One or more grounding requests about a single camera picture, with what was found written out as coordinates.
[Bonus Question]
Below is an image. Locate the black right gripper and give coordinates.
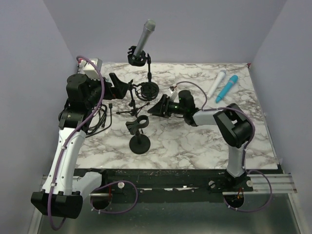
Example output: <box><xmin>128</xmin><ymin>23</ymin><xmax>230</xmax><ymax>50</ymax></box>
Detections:
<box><xmin>148</xmin><ymin>93</ymin><xmax>187</xmax><ymax>118</ymax></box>

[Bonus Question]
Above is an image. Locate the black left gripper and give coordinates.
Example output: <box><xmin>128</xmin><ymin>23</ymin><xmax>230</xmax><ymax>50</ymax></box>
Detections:
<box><xmin>85</xmin><ymin>73</ymin><xmax>130</xmax><ymax>108</ymax></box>

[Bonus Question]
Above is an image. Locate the black tripod shock-mount stand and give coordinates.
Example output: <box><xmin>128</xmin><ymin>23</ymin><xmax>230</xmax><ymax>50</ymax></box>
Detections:
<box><xmin>116</xmin><ymin>79</ymin><xmax>159</xmax><ymax>117</ymax></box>

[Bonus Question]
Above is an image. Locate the black tall round-base stand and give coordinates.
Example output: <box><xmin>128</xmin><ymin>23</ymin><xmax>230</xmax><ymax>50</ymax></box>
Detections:
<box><xmin>127</xmin><ymin>45</ymin><xmax>160</xmax><ymax>91</ymax></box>

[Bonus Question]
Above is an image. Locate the black short clip stand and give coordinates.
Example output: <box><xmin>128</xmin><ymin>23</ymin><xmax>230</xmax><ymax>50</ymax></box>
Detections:
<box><xmin>125</xmin><ymin>115</ymin><xmax>151</xmax><ymax>155</ymax></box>

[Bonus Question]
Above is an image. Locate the white microphone grey head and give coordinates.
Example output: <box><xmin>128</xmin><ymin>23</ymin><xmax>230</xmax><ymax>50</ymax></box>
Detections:
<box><xmin>207</xmin><ymin>70</ymin><xmax>227</xmax><ymax>98</ymax></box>

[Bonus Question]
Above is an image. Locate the silver microphone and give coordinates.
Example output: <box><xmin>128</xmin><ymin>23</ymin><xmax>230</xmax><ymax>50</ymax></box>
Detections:
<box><xmin>133</xmin><ymin>19</ymin><xmax>156</xmax><ymax>57</ymax></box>

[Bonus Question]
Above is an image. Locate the blue microphone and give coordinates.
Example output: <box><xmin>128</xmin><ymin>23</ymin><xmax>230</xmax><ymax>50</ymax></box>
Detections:
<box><xmin>215</xmin><ymin>75</ymin><xmax>238</xmax><ymax>103</ymax></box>

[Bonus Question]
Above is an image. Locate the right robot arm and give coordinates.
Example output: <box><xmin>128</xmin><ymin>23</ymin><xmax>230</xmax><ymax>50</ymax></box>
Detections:
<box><xmin>148</xmin><ymin>90</ymin><xmax>255</xmax><ymax>191</ymax></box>

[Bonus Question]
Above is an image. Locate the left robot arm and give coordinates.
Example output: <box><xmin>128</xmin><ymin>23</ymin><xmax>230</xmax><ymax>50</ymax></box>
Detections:
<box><xmin>31</xmin><ymin>73</ymin><xmax>129</xmax><ymax>219</ymax></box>

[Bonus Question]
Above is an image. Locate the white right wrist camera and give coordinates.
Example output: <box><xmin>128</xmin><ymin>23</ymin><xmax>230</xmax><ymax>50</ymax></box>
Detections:
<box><xmin>168</xmin><ymin>86</ymin><xmax>178</xmax><ymax>101</ymax></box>

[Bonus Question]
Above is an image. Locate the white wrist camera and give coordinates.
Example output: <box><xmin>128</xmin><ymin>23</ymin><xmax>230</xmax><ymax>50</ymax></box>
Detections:
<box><xmin>77</xmin><ymin>58</ymin><xmax>102</xmax><ymax>80</ymax></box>
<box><xmin>168</xmin><ymin>86</ymin><xmax>178</xmax><ymax>101</ymax></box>

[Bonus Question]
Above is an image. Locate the black coiled cable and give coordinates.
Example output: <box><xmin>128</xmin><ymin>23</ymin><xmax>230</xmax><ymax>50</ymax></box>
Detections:
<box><xmin>85</xmin><ymin>103</ymin><xmax>113</xmax><ymax>135</ymax></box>

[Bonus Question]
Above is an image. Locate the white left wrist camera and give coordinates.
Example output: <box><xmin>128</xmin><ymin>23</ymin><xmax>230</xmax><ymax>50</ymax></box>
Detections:
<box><xmin>77</xmin><ymin>58</ymin><xmax>102</xmax><ymax>80</ymax></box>

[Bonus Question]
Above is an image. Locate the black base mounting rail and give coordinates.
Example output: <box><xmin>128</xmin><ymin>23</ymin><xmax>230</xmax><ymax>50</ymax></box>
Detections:
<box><xmin>89</xmin><ymin>169</ymin><xmax>253</xmax><ymax>203</ymax></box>

